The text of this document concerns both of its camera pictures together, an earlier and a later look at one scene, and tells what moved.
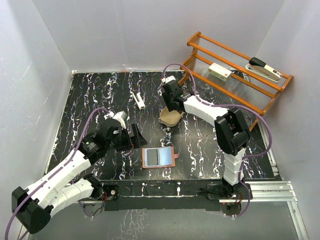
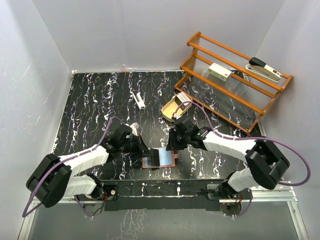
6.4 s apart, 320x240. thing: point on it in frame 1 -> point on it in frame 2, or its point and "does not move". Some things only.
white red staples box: (220, 72) does not move
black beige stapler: (262, 68) does not move
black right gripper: (167, 99) -> (173, 132)
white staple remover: (139, 99) does not move
